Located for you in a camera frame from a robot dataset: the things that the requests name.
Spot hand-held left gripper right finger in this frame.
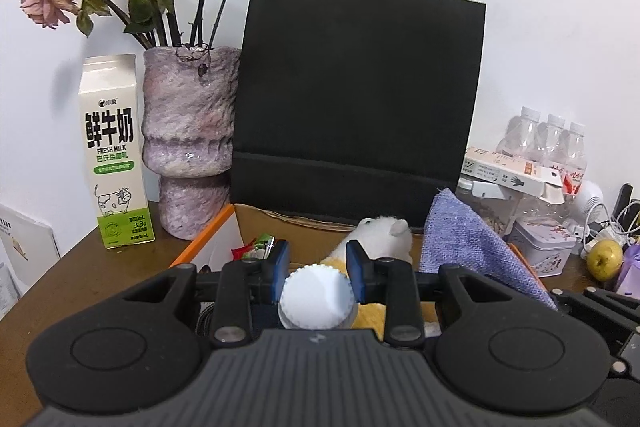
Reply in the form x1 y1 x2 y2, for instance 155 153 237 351
346 241 521 348

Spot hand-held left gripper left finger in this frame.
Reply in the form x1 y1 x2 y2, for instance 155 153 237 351
117 239 291 348

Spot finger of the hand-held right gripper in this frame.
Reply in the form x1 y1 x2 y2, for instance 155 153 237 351
550 288 640 343

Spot white face mask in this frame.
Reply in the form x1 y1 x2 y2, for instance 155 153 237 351
277 266 357 330

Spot white yellow plush toy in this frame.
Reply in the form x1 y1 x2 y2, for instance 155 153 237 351
320 216 441 343

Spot red cardboard box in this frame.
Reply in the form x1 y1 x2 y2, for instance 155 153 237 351
169 203 546 343

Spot purple knitted cloth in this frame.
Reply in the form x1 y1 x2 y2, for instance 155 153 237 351
419 188 558 310

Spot red green candy packet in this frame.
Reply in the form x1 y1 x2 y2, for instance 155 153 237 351
231 233 278 263

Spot purple tissue pack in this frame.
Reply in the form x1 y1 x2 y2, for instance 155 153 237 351
616 243 640 293

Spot green apple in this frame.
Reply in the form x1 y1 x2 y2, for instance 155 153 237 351
586 239 624 281

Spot silver tin box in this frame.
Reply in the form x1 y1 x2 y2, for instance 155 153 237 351
507 219 577 278

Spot white round device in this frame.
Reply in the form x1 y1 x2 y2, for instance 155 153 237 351
570 182 606 254

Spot black charger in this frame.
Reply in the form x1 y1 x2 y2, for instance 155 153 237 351
615 183 636 228

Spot white long carton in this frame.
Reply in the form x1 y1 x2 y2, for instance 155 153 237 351
462 147 573 202

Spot purple stone vase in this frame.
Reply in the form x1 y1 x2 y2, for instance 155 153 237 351
141 46 242 240

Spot black paper bag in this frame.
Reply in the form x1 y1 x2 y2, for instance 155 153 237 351
229 0 487 228

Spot white green milk carton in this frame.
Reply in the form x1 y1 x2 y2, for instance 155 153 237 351
78 53 157 250

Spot white sign board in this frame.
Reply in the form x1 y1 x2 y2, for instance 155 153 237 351
0 203 62 318

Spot white cables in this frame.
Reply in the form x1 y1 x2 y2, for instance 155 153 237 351
590 199 640 249

